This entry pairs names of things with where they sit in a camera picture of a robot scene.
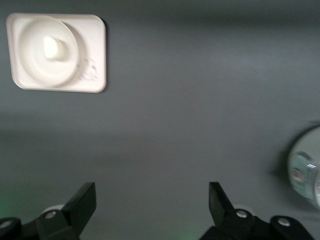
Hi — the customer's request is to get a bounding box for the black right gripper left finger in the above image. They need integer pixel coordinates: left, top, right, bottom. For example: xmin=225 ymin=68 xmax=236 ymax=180
xmin=0 ymin=181 xmax=97 ymax=240

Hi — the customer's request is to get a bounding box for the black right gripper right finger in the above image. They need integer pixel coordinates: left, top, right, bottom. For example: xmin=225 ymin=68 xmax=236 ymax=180
xmin=199 ymin=181 xmax=316 ymax=240

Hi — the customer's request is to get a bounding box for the round beige plate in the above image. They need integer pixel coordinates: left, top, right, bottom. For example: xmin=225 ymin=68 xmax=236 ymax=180
xmin=17 ymin=16 xmax=81 ymax=88

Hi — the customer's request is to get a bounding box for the small white steamed bun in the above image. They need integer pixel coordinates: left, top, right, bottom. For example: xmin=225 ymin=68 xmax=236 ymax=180
xmin=42 ymin=36 xmax=68 ymax=63

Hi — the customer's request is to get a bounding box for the beige rectangular rabbit tray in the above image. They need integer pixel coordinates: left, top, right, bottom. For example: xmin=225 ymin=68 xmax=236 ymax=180
xmin=5 ymin=13 xmax=107 ymax=94

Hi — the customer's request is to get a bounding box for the pale green electric pot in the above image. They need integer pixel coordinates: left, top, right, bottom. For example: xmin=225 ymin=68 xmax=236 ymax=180
xmin=286 ymin=124 xmax=320 ymax=211

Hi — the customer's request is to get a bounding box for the glass pot lid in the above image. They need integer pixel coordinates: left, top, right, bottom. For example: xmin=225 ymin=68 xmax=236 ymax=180
xmin=308 ymin=154 xmax=320 ymax=211

